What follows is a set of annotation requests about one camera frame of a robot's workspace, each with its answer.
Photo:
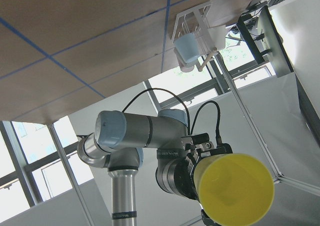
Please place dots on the white wire cup rack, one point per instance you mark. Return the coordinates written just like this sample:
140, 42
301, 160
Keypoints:
194, 20

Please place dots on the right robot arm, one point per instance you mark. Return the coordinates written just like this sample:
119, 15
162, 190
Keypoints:
118, 142

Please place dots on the grey plastic cup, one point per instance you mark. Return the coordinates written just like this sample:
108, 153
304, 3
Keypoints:
181, 61

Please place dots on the yellow plastic cup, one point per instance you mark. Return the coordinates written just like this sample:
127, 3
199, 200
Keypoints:
234, 189

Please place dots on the light blue plastic cup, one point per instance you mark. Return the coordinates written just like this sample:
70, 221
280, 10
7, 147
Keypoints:
187, 47

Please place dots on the pink plastic cup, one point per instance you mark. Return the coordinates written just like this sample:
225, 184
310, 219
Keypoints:
186, 69

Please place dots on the pale green plastic cup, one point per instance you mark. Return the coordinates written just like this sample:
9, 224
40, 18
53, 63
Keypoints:
218, 36

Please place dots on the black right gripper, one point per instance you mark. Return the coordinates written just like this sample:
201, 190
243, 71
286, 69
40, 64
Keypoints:
172, 173

